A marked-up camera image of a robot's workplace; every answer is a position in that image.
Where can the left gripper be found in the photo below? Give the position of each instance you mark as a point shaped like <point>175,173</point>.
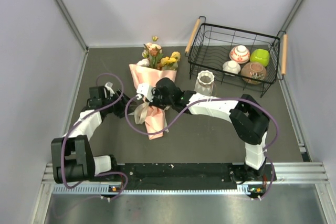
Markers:
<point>121,112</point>

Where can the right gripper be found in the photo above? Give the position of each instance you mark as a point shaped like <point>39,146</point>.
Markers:
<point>155,92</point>

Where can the cream ribbon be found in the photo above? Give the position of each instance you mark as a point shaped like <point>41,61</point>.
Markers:
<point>140,113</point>

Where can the pink wrapping paper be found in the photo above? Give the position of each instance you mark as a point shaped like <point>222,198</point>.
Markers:
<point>144,80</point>

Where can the artificial flower bunch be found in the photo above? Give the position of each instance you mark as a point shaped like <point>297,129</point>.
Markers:
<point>153,57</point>

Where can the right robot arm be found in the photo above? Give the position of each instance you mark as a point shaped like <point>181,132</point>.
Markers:
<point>249,122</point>

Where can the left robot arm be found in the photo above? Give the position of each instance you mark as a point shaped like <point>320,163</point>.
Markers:
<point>72,156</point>

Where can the white ribbed vase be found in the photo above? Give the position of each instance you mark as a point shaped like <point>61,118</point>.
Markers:
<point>205,83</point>

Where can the small white bowl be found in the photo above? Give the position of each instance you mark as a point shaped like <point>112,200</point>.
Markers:
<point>231,68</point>

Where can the white red patterned bowl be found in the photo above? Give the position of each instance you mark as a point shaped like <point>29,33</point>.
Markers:
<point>240,54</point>

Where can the brown ceramic bowl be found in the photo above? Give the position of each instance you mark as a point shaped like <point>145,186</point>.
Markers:
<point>253,73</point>

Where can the green plastic bowl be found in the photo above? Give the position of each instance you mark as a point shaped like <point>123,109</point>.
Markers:
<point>261,56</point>

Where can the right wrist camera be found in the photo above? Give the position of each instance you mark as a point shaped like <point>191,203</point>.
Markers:
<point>144,91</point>

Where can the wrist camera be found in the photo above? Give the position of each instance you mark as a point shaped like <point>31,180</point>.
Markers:
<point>108,90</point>
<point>144,91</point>

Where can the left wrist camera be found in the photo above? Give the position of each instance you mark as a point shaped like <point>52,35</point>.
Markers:
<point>108,90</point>

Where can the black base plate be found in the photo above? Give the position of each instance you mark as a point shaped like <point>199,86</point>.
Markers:
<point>183,175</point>

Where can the black wire basket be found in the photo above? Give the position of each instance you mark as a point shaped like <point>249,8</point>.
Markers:
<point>209,46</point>

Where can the white cable duct rail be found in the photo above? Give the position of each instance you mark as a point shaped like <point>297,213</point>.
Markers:
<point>105,189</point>

